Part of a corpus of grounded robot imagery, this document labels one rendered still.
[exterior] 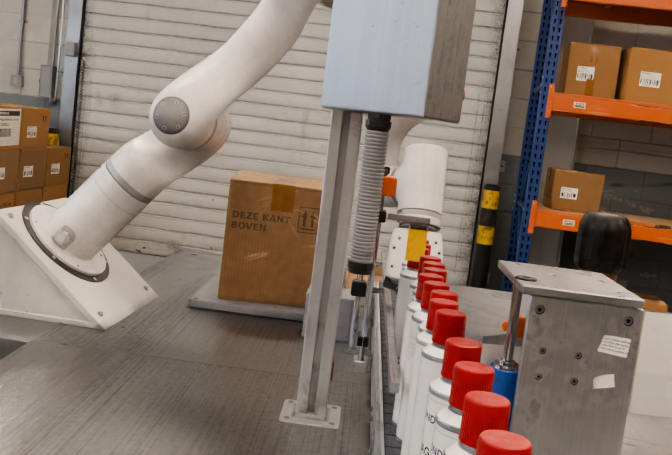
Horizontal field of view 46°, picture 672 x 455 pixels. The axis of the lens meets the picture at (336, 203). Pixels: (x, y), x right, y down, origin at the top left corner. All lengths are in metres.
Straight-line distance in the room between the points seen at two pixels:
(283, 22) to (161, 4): 4.45
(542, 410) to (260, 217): 1.10
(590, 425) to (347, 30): 0.59
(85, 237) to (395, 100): 0.82
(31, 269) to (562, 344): 1.11
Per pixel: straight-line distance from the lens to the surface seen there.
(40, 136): 5.25
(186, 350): 1.47
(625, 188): 5.85
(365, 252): 1.03
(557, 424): 0.77
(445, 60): 1.03
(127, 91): 5.98
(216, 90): 1.52
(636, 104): 4.98
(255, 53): 1.54
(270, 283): 1.77
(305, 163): 5.63
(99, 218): 1.62
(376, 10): 1.06
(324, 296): 1.16
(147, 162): 1.59
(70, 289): 1.58
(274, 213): 1.75
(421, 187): 1.46
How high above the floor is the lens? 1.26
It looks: 6 degrees down
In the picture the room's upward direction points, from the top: 7 degrees clockwise
